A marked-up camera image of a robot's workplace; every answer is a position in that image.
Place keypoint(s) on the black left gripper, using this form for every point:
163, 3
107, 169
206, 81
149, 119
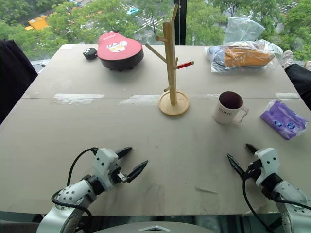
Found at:
119, 176

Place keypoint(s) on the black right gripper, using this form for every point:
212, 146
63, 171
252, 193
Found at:
254, 170

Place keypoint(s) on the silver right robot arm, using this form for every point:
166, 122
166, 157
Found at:
289, 194

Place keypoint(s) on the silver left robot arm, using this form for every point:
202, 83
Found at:
73, 194

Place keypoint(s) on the wooden mug tree stand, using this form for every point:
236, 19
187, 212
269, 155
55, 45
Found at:
172, 80

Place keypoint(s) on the white mug with dark inside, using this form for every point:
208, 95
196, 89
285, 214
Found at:
224, 114

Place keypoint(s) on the purple tissue pack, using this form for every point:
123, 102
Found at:
284, 119

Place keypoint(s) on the silver robot torso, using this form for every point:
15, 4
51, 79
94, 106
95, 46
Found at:
121, 229

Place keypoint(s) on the clear tape strip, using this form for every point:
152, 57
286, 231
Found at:
288, 95
77, 98

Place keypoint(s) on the plastic bag with orange slippers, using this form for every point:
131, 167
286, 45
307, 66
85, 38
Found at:
243, 57

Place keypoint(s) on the white sneaker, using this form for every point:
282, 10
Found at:
288, 58
308, 65

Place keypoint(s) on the red heart-shaped box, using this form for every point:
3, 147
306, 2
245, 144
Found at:
119, 47

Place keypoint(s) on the small black paw-print object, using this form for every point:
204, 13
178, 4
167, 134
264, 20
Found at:
90, 54

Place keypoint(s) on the pale blue plastic bag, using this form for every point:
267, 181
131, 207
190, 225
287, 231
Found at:
243, 30

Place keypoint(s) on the yellow truck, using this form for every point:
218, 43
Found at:
37, 23

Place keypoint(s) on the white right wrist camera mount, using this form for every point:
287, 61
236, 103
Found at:
267, 162

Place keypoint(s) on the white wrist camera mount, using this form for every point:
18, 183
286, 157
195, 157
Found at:
267, 162
104, 162

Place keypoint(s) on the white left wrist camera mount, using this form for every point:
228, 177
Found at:
104, 162

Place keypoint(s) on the black window frame bar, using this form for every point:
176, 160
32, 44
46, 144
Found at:
182, 24

